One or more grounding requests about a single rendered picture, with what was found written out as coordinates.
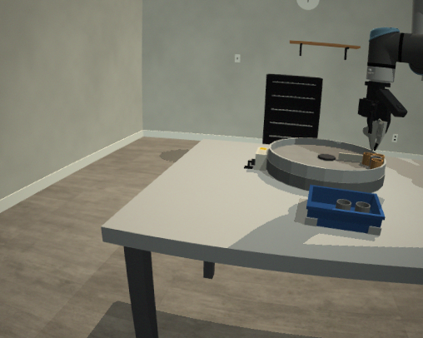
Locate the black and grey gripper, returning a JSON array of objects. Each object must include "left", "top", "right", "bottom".
[{"left": 358, "top": 81, "right": 391, "bottom": 151}]

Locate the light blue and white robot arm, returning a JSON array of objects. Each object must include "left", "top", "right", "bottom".
[{"left": 366, "top": 0, "right": 423, "bottom": 117}]

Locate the blue crate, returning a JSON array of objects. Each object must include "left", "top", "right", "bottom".
[{"left": 304, "top": 185, "right": 385, "bottom": 236}]

